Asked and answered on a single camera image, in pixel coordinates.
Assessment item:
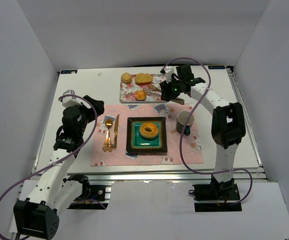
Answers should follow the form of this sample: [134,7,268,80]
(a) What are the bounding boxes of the gold knife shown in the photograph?
[113,114,120,150]

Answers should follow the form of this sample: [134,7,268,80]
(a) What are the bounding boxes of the steel serving tongs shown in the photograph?
[142,84,185,105]

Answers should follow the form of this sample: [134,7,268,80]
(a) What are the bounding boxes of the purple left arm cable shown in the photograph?
[0,94,108,240]

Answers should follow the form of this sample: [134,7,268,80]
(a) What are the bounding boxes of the gold fork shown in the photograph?
[102,118,113,152]

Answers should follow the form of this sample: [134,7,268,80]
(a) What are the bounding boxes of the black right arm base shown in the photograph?
[188,184,242,213]

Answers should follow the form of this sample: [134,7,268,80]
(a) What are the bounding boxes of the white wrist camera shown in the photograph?
[160,65,175,84]
[58,89,81,108]

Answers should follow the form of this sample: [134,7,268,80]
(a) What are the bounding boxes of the pink bunny placemat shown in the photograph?
[90,103,204,167]

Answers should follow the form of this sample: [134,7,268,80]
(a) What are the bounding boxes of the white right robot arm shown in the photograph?
[160,64,246,191]

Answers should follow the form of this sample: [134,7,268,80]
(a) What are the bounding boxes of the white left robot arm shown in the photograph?
[13,94,105,240]

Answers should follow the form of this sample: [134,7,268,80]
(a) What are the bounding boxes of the floral serving tray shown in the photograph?
[119,73,166,104]

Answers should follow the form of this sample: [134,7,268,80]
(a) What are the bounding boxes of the green ceramic mug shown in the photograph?
[176,111,195,136]

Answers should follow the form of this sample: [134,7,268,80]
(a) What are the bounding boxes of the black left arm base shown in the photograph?
[61,174,109,210]

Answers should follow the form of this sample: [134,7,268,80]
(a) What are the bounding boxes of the round pale bun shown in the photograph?
[120,72,133,84]

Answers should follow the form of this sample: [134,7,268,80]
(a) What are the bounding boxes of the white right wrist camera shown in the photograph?
[160,65,175,84]

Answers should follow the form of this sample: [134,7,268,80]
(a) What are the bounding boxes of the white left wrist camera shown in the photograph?
[58,89,81,108]

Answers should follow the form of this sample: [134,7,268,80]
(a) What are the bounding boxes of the corner label sticker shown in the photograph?
[208,65,226,70]
[60,69,78,75]

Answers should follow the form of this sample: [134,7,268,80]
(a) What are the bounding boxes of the right corner label sticker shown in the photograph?
[208,65,226,70]

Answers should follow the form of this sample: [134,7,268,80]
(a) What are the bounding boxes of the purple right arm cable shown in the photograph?
[162,57,254,206]

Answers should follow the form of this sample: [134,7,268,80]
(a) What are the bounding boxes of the orange ring doughnut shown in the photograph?
[139,122,159,139]

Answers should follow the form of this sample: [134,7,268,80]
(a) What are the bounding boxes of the left corner label sticker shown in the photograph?
[60,69,78,75]

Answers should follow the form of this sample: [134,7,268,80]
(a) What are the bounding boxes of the teal square plate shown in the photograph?
[126,117,168,154]

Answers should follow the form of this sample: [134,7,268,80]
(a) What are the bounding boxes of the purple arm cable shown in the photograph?
[162,57,254,206]
[0,94,108,240]

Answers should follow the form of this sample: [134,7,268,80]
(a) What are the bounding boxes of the seeded bread slice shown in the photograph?
[134,73,153,86]

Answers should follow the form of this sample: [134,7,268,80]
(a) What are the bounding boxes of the small golden bun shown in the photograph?
[134,90,147,101]

